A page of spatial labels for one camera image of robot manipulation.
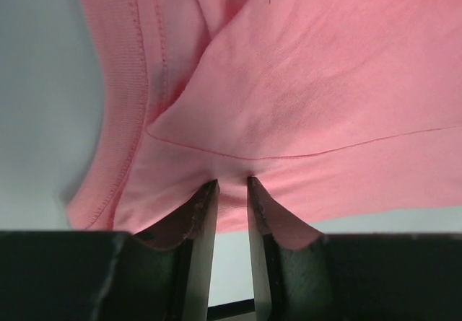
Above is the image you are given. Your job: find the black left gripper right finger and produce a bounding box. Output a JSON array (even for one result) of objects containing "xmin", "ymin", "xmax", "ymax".
[{"xmin": 247, "ymin": 177, "xmax": 461, "ymax": 320}]

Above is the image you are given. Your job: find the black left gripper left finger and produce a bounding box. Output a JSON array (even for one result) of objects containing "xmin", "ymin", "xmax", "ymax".
[{"xmin": 1, "ymin": 181, "xmax": 219, "ymax": 320}]

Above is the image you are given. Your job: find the pink t shirt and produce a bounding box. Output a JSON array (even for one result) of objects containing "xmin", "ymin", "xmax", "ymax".
[{"xmin": 67, "ymin": 0, "xmax": 461, "ymax": 233}]

